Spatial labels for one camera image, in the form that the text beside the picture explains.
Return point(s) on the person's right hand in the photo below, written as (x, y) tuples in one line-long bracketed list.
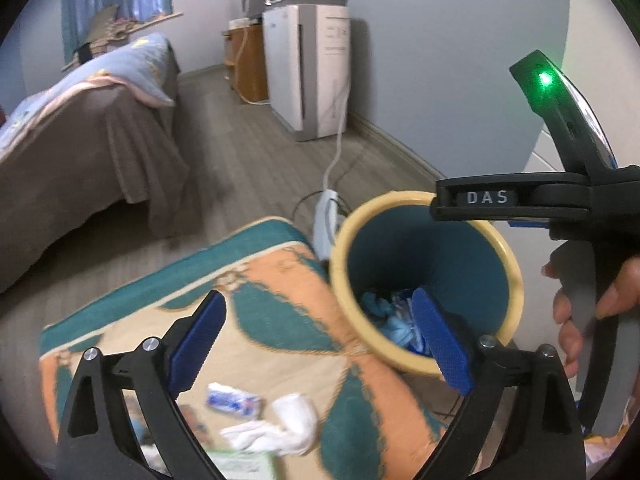
[(570, 350)]

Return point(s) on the blue wet wipes packet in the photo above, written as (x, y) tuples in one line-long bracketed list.
[(406, 302)]

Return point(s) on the yellow rimmed teal bin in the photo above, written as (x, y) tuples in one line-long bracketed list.
[(400, 255)]

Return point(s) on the flat white box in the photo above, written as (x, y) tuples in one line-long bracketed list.
[(239, 23)]

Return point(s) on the wooden cabinet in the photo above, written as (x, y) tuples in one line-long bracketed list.
[(250, 65)]

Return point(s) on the beige clothes pile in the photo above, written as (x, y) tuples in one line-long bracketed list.
[(112, 27)]

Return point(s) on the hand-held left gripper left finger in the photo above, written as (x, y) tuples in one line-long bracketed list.
[(195, 345)]

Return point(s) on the small blue white packet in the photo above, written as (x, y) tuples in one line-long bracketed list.
[(235, 402)]

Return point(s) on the horse print quilted mat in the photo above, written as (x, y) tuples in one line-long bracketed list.
[(280, 285)]

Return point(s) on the bed with grey cover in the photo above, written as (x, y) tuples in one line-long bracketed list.
[(100, 150)]

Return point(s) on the wooden window sill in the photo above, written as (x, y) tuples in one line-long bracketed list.
[(160, 19)]

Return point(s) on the white air purifier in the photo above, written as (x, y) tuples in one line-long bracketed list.
[(295, 70)]

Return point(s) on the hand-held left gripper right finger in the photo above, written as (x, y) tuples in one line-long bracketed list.
[(442, 342)]

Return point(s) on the white tissue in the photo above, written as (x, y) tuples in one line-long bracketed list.
[(285, 425)]

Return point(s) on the blue printed quilt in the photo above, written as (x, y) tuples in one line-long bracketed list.
[(125, 70)]

